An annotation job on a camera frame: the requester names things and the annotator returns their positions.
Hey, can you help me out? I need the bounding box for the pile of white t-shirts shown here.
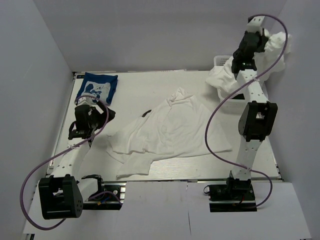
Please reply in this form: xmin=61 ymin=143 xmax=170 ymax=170
xmin=205 ymin=29 xmax=292 ymax=89

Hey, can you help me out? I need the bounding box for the white t-shirt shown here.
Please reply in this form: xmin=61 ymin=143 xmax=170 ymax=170
xmin=106 ymin=87 xmax=232 ymax=179

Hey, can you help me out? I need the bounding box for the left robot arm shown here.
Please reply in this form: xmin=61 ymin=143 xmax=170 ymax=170
xmin=38 ymin=95 xmax=116 ymax=220

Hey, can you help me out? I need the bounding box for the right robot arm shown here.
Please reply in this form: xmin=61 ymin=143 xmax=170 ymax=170
xmin=225 ymin=16 xmax=278 ymax=200

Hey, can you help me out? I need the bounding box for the folded blue printed t-shirt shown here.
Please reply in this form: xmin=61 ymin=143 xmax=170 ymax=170
xmin=75 ymin=72 xmax=118 ymax=105

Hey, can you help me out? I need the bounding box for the white plastic laundry basket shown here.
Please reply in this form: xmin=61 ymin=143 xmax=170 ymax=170
xmin=213 ymin=55 xmax=246 ymax=114

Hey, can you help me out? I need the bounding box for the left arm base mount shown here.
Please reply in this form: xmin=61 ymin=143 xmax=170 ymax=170
xmin=83 ymin=181 xmax=126 ymax=211

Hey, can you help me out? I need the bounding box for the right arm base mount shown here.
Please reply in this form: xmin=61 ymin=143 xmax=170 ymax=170
xmin=203 ymin=184 xmax=257 ymax=213

